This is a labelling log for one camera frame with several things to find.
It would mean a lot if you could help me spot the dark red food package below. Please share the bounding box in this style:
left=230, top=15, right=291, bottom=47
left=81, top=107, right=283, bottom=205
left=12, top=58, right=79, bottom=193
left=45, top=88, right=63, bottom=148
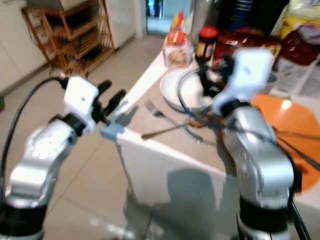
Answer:
left=214, top=28, right=282, bottom=66

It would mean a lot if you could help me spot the metal spoon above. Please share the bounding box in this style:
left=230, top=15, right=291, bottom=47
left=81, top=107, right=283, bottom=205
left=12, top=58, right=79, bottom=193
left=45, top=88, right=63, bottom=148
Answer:
left=140, top=116, right=211, bottom=141

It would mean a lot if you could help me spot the yellow red snack bag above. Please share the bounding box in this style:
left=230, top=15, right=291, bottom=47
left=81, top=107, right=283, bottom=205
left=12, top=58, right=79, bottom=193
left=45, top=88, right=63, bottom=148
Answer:
left=162, top=11, right=196, bottom=69

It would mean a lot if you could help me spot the white counter cabinet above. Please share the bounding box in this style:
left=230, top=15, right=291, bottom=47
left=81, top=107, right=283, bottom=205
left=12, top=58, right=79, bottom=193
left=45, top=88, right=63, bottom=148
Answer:
left=116, top=127, right=246, bottom=240

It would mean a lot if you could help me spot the printed newspaper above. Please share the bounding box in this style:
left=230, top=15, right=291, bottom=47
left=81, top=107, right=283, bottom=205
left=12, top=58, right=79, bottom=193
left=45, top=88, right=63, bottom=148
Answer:
left=274, top=54, right=320, bottom=100

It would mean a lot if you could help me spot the light blue corner guard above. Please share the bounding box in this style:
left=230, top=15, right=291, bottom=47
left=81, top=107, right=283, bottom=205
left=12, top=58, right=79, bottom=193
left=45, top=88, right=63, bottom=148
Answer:
left=98, top=105, right=139, bottom=141

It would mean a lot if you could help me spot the yellow plastic bag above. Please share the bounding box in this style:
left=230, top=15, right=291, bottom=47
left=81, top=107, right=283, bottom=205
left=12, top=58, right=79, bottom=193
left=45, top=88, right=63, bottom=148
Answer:
left=281, top=0, right=320, bottom=41

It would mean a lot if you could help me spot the red lidded sauce jar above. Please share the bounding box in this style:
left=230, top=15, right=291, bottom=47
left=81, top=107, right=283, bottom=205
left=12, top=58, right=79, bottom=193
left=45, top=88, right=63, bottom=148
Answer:
left=196, top=25, right=220, bottom=62

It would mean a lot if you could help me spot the red net bag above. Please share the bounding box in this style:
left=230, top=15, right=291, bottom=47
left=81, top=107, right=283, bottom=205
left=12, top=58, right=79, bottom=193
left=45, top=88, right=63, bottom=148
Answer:
left=279, top=24, right=320, bottom=67

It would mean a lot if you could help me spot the brown wooden rack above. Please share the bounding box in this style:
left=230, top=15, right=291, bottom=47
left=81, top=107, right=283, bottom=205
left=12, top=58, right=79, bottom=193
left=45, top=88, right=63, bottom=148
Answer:
left=21, top=0, right=115, bottom=79

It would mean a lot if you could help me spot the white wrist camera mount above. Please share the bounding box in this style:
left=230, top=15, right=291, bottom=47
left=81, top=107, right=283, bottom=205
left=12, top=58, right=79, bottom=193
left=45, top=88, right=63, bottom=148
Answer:
left=63, top=75, right=100, bottom=134
left=211, top=48, right=277, bottom=116

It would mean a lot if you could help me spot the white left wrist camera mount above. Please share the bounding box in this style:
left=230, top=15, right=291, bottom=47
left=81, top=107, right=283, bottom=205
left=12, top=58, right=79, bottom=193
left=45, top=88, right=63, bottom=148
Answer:
left=63, top=75, right=100, bottom=134

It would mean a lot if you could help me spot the dark chopstick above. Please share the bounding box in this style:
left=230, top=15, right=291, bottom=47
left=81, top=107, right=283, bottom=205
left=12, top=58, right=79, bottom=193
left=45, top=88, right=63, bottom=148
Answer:
left=276, top=136, right=320, bottom=168

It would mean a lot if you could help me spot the white bowl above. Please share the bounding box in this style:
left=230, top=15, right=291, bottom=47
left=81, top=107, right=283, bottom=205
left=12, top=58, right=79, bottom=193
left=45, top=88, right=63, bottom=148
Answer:
left=159, top=68, right=217, bottom=113

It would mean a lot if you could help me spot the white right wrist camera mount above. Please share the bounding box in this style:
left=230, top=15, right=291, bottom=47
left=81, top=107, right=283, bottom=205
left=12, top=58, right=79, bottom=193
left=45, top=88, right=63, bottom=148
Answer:
left=211, top=48, right=277, bottom=116

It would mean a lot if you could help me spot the orange round plate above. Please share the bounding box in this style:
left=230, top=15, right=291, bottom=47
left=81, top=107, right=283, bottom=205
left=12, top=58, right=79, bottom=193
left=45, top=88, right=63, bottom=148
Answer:
left=221, top=93, right=320, bottom=193

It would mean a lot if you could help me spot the silver metal fork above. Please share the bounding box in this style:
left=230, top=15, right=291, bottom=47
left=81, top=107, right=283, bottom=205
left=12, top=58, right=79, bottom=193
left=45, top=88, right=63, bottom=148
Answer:
left=143, top=99, right=205, bottom=144

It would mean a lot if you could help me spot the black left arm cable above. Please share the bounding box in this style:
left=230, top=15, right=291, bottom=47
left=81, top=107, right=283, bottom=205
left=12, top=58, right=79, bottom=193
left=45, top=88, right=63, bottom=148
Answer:
left=1, top=74, right=69, bottom=201

